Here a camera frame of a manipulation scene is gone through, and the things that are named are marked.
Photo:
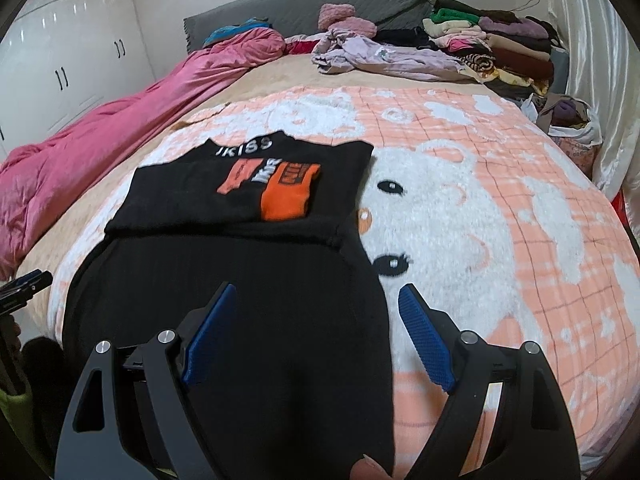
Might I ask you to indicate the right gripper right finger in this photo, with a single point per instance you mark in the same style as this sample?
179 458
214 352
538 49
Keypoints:
532 436

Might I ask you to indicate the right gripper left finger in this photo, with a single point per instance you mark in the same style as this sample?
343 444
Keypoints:
171 362

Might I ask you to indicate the black sweater with orange cuffs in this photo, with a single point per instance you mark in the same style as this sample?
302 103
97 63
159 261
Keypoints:
300 383

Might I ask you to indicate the bag of clothes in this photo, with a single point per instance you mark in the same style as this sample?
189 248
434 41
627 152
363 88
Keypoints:
570 123

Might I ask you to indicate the stack of folded clothes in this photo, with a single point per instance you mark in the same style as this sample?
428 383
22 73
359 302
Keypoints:
516 56

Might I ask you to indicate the left hand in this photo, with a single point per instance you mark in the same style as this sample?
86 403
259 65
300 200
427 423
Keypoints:
12 380

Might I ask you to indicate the right hand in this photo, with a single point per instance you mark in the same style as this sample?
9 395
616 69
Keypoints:
368 469

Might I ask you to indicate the pink velvet quilt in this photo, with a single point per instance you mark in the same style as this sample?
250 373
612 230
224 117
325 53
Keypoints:
39 182

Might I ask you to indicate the pink white plush blanket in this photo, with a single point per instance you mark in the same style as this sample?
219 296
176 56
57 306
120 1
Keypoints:
497 225

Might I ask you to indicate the white wardrobe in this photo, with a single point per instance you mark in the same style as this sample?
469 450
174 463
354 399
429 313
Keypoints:
62 58

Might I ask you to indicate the blue garment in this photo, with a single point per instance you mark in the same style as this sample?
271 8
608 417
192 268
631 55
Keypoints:
229 31

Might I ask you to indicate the dark red garment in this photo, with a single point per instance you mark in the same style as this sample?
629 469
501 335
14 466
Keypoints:
300 46

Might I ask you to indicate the white satin curtain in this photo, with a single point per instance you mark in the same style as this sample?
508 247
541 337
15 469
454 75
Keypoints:
604 71

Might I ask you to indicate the lilac crumpled garment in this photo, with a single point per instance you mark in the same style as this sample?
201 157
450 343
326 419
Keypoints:
343 51

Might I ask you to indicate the pink fuzzy knit item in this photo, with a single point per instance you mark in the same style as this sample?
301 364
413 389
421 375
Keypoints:
342 16

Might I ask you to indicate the grey headboard cover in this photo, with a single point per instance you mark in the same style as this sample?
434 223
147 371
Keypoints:
293 17

